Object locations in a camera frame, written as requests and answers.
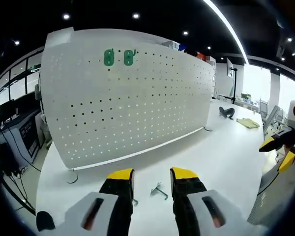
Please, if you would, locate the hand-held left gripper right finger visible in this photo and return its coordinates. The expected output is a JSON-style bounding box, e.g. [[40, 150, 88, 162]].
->
[[170, 167, 264, 236]]

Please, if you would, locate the black curved handheld device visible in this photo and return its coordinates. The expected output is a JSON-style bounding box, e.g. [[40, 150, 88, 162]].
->
[[218, 106, 236, 120]]

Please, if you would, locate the monitor on black stand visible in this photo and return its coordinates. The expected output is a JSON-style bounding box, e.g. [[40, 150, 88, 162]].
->
[[217, 58, 237, 105]]

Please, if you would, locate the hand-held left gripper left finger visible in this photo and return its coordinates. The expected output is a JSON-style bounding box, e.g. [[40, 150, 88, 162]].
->
[[60, 168, 135, 236]]

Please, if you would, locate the yellow green cloth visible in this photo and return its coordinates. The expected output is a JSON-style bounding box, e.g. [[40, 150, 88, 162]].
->
[[236, 118, 261, 129]]

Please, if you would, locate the black computer mouse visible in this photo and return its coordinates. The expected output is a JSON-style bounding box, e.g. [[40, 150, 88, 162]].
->
[[36, 210, 56, 232]]

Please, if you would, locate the white perforated mounting plate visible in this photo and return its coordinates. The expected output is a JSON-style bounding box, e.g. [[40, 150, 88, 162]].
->
[[40, 28, 216, 184]]

